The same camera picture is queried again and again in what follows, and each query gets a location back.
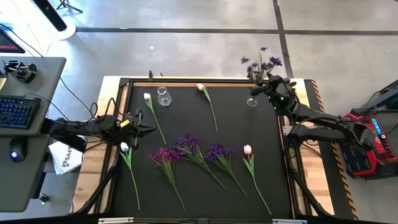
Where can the black table mat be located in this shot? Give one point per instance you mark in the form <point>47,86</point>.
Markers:
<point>186,118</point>

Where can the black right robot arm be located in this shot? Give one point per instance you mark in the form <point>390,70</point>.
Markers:
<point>326,124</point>

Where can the purple artificial flower sprig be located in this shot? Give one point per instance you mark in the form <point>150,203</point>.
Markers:
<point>216,151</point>
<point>273,61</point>
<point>187,143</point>

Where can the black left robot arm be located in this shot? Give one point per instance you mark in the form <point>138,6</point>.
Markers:
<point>93,126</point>

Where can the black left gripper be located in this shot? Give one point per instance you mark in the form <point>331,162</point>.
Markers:
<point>130,128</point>

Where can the red black power station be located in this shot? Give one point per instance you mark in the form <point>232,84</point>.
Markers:
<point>382,146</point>

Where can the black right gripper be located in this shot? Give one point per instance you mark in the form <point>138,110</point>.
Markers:
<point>281,91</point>

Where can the black computer mouse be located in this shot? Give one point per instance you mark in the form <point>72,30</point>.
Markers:
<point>17,152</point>

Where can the black hazard striped strip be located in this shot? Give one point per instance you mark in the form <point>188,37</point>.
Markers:
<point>329,174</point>

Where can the black support beam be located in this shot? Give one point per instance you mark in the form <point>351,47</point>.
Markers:
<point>71,143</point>

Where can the slim clear glass vase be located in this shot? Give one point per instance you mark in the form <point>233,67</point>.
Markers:
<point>252,102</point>

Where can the round clear glass vase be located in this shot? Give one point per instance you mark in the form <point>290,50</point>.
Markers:
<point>163,99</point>

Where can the black equipment cart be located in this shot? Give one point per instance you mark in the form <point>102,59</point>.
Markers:
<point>387,93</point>

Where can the white printed bag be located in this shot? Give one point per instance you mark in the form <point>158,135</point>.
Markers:
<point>66,160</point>

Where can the black tripod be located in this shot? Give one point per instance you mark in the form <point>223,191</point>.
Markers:
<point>66,4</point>

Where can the white stand base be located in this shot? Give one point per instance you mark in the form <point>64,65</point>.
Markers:
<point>70,31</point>

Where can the black flat bar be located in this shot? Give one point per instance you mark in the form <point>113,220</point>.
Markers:
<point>51,14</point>

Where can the magenta artificial flower sprig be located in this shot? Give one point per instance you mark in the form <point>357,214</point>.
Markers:
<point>164,154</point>

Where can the black caster wheel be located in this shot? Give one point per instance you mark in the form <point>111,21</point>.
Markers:
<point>43,198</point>

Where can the dark monitor screen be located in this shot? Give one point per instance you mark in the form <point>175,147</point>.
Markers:
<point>7,43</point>

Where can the pink artificial tulip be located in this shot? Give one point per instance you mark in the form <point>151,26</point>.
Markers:
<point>247,149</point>
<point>200,86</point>

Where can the black backlit keyboard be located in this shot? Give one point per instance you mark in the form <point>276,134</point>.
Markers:
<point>18,112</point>

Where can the yellow label tag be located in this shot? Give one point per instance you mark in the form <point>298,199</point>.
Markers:
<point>124,123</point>

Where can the silver metal bracket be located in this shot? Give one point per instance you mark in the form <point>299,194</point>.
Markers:
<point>115,220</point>
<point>289,221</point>

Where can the grey desk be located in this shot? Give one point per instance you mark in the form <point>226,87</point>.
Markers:
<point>25,174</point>

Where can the black metal table frame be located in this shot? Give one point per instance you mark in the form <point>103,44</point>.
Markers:
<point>122,81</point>

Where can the white artificial tulip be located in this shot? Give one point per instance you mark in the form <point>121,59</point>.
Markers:
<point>124,146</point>
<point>147,96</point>

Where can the black clamp mount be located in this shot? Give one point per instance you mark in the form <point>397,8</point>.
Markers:
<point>21,73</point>

